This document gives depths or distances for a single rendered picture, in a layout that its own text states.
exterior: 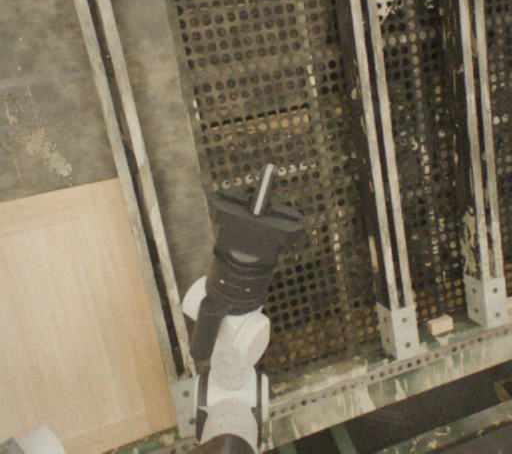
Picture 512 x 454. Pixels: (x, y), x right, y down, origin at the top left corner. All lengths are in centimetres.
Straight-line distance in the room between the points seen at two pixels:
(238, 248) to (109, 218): 46
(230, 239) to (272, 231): 6
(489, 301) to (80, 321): 96
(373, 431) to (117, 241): 147
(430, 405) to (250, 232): 180
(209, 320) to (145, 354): 48
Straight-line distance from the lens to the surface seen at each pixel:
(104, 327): 112
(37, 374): 117
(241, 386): 93
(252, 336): 72
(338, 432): 201
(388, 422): 226
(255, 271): 66
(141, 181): 99
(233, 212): 61
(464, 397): 240
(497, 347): 150
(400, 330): 128
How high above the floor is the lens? 203
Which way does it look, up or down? 43 degrees down
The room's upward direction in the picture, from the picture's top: straight up
